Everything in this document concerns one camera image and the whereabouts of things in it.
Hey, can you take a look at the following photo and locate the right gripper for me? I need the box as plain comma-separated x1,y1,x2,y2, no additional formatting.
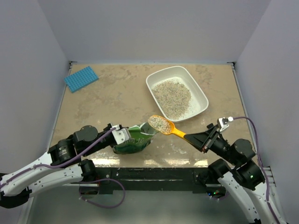
184,125,238,165

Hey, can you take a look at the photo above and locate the green litter bag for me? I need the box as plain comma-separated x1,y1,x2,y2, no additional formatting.
113,122,158,154

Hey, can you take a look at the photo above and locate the yellow plastic scoop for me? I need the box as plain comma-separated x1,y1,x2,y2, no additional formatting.
148,115,186,139

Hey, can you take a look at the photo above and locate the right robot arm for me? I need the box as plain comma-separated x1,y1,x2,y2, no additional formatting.
183,117,286,224

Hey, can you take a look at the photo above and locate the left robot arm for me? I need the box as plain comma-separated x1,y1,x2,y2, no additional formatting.
0,124,131,209

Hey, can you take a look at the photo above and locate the white litter box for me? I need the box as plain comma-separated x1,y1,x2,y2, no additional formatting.
146,66,209,123

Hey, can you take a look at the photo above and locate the grey cat litter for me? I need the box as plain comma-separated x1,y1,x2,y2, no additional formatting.
152,80,191,120

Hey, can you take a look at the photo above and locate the blue studded plate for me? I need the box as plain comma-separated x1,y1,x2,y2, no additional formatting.
64,66,99,93

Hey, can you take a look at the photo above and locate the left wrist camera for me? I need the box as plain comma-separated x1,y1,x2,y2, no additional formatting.
112,126,131,145

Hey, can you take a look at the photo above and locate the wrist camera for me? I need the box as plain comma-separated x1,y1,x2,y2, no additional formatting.
112,126,131,145
217,117,234,133

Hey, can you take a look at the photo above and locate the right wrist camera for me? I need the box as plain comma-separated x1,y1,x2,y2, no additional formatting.
217,117,234,133

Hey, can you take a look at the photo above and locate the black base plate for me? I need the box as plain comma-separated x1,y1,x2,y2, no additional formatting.
70,167,236,196

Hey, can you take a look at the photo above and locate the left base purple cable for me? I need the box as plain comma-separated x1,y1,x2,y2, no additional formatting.
78,178,127,208

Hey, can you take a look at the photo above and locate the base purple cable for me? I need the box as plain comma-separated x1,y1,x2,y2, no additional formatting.
78,178,127,208
209,189,231,201

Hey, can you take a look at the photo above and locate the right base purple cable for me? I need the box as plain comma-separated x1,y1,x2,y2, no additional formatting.
209,189,231,201

